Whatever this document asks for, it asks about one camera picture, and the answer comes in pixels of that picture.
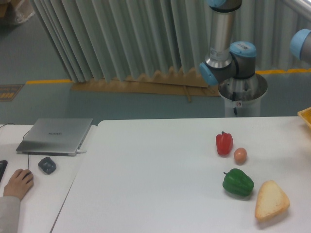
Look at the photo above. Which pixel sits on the brown egg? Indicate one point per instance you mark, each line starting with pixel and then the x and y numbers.
pixel 240 155

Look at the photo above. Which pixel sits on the grey-green pleated curtain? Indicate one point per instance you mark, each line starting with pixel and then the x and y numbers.
pixel 120 38

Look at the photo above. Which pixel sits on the grey sleeved forearm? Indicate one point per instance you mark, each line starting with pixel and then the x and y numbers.
pixel 9 214

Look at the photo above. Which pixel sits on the slice of bread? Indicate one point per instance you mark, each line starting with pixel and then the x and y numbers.
pixel 271 201

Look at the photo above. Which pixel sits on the green bell pepper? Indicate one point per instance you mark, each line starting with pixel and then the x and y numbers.
pixel 238 183

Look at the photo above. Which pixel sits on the small dark grey device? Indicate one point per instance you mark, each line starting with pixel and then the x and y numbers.
pixel 47 165

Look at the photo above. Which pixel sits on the silver closed laptop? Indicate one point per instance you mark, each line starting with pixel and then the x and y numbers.
pixel 55 136

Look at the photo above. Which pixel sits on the red bell pepper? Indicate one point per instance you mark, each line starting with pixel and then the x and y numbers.
pixel 224 143

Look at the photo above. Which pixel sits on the yellow wicker basket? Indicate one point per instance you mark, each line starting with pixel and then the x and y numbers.
pixel 306 116

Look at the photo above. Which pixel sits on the brown cardboard sheet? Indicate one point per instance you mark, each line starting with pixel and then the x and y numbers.
pixel 172 83

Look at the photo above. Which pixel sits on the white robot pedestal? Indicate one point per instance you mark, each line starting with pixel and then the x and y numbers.
pixel 242 97

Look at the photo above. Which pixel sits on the person's hand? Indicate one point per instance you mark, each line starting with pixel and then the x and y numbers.
pixel 15 186

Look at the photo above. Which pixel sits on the black computer mouse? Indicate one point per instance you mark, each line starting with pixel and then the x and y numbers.
pixel 28 178

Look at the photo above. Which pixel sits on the black keyboard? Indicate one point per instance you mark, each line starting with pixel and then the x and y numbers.
pixel 3 166

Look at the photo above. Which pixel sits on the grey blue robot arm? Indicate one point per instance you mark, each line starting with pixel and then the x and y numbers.
pixel 226 60

